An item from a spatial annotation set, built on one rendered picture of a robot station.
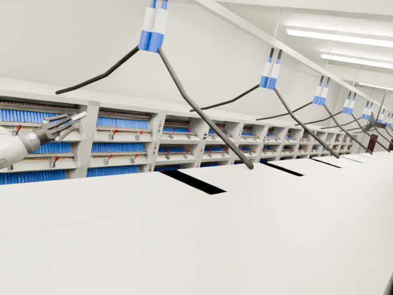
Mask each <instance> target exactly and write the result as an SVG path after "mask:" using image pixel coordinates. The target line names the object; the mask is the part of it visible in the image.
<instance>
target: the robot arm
mask: <svg viewBox="0 0 393 295"><path fill-rule="evenodd" d="M86 116H87V113H86V112H83V113H81V114H79V115H77V114H74V115H72V116H68V115H67V114H63V115H58V116H54V117H50V118H48V117H45V118H44V124H43V125H42V126H40V127H38V128H36V129H34V130H32V131H31V130H28V131H26V132H24V133H21V134H19V135H17V136H12V135H11V133H10V132H9V131H8V130H7V129H5V128H3V127H1V126H0V169H4V168H6V167H9V166H11V165H13V164H15V163H17V162H19V161H20V160H22V159H23V158H24V157H25V156H27V155H28V154H31V153H32V152H34V151H36V150H38V149H40V145H44V144H46V143H48V142H50V141H54V140H56V141H58V142H59V143H61V142H62V140H63V139H64V138H65V137H66V136H67V135H69V134H70V133H71V132H72V131H73V130H74V129H75V124H77V123H79V122H81V119H83V118H85V117H86ZM61 119H62V120H61ZM58 120H61V121H59V122H57V123H54V124H48V123H49V122H54V121H58ZM69 121H72V122H70V123H68V124H66V125H64V126H62V127H60V128H57V127H59V126H61V125H63V124H65V123H67V122H69ZM68 128H69V129H68ZM66 129H68V130H67V131H66V132H64V133H63V134H62V135H61V136H60V137H57V135H58V134H59V133H60V132H62V131H64V130H66Z"/></svg>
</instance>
